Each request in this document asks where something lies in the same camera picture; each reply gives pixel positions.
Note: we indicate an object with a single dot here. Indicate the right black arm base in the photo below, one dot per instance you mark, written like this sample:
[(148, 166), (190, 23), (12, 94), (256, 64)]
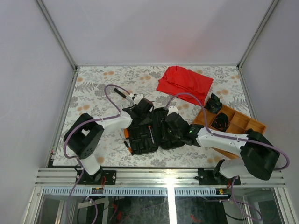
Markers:
[(212, 175)]

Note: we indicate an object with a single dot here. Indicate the large orange handled screwdriver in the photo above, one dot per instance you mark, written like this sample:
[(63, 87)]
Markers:
[(151, 134)]

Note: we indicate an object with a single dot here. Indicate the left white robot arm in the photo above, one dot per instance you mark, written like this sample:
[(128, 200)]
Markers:
[(85, 134)]

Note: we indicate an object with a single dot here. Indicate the black handled hammer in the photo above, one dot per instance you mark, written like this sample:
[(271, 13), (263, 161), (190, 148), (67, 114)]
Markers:
[(128, 98)]

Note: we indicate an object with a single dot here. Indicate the aluminium front rail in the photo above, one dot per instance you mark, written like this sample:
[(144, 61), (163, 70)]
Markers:
[(146, 182)]

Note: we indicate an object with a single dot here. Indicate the wooden compartment tray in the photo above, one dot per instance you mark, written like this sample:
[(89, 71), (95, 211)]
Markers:
[(238, 123)]

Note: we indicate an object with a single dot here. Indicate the small orange black screwdriver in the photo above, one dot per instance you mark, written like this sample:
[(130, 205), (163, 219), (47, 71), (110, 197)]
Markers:
[(128, 147)]

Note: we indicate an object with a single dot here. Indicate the black plastic tool case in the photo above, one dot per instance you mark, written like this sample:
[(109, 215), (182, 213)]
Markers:
[(139, 135)]

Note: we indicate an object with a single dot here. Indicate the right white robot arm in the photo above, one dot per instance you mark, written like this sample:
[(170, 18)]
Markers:
[(256, 155)]

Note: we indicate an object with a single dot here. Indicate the red folded cloth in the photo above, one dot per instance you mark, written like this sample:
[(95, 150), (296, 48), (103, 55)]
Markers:
[(177, 79)]

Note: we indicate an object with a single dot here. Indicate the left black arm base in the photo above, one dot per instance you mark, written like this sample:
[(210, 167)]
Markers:
[(102, 177)]

